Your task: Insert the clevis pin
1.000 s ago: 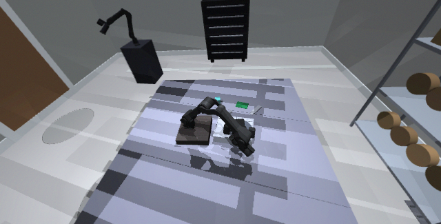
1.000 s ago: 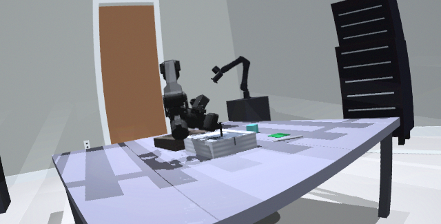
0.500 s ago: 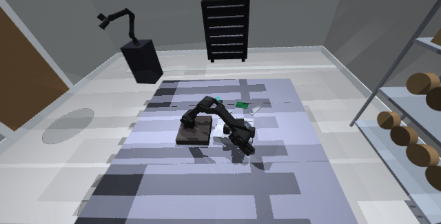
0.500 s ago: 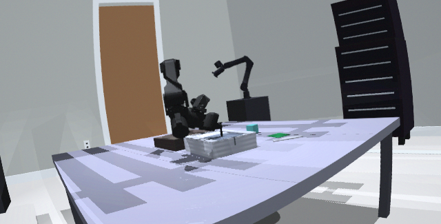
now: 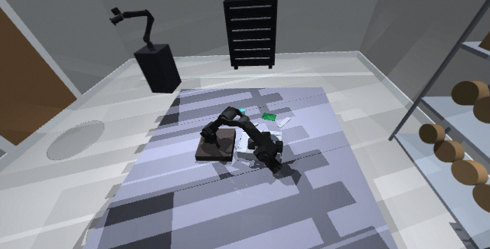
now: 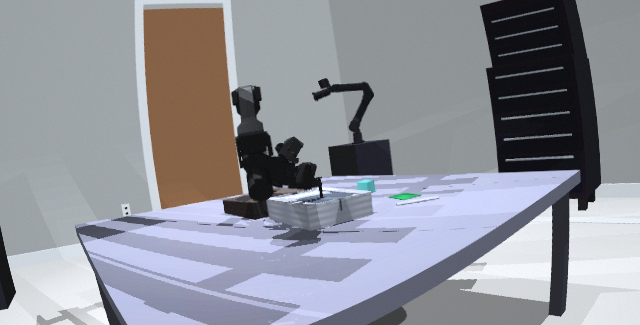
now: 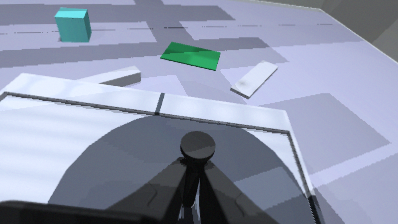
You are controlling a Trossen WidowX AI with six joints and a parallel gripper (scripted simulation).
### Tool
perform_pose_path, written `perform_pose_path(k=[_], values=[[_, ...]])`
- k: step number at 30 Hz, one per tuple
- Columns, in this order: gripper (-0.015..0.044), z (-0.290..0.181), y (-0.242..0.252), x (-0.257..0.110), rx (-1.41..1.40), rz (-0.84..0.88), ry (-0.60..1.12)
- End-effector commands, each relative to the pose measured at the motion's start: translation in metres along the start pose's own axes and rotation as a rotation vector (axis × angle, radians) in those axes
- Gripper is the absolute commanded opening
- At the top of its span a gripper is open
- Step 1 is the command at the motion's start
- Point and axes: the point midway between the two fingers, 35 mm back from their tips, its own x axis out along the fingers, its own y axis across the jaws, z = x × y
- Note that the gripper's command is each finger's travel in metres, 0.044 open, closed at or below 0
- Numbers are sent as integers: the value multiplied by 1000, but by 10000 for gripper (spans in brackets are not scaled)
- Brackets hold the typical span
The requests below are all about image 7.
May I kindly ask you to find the grey round disc with center hole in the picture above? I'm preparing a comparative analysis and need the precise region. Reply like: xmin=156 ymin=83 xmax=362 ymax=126
xmin=47 ymin=115 xmax=316 ymax=224

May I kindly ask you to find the teal block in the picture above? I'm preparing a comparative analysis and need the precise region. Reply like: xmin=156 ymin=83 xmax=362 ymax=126
xmin=55 ymin=8 xmax=92 ymax=43

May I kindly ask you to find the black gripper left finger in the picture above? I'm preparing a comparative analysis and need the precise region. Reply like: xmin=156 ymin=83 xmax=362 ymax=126
xmin=0 ymin=157 xmax=187 ymax=224

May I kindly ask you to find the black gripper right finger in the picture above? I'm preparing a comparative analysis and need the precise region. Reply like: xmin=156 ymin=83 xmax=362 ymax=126
xmin=199 ymin=160 xmax=279 ymax=224

